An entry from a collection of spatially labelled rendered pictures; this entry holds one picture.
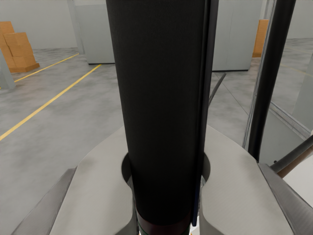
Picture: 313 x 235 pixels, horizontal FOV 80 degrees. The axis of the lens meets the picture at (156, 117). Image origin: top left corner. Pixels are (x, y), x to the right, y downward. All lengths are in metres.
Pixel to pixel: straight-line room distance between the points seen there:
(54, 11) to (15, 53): 6.06
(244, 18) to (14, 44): 7.15
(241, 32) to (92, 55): 5.02
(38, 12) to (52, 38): 1.47
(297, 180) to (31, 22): 14.56
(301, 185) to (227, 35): 5.40
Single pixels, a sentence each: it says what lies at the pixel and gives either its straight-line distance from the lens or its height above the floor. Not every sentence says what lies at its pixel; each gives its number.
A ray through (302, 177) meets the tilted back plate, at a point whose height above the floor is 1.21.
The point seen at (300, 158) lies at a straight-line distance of 0.32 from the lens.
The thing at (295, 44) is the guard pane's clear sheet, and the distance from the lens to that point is 1.30.
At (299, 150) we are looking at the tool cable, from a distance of 0.31.
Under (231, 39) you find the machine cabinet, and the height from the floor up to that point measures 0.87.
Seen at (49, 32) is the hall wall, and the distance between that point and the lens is 14.20.
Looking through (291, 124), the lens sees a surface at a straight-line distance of 1.26.
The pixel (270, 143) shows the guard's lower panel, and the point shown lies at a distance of 1.46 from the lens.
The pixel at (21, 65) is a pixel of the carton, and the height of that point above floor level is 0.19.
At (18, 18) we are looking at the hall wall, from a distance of 15.09.
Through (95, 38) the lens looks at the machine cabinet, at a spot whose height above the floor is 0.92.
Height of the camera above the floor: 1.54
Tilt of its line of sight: 28 degrees down
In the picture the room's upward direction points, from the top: 3 degrees counter-clockwise
